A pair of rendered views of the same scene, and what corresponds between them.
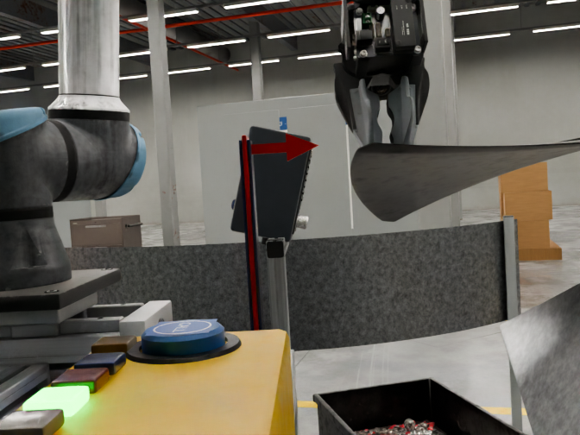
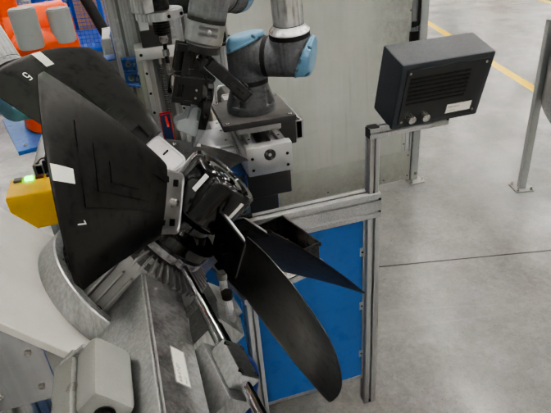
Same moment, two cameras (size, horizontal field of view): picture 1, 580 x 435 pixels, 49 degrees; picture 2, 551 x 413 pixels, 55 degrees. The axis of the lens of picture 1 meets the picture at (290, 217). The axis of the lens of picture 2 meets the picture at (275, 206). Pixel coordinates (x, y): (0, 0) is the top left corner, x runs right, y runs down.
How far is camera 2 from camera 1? 131 cm
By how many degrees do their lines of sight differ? 74
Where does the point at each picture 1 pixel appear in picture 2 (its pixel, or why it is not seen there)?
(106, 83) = (282, 21)
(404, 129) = (190, 130)
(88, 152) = (270, 58)
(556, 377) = not seen: hidden behind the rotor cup
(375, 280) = not seen: outside the picture
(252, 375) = (40, 189)
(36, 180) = (244, 71)
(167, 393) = (33, 184)
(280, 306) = (367, 165)
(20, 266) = (236, 106)
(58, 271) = (250, 112)
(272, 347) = not seen: hidden behind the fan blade
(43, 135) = (249, 49)
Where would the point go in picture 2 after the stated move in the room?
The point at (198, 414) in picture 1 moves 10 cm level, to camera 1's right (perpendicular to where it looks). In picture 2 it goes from (20, 190) to (17, 211)
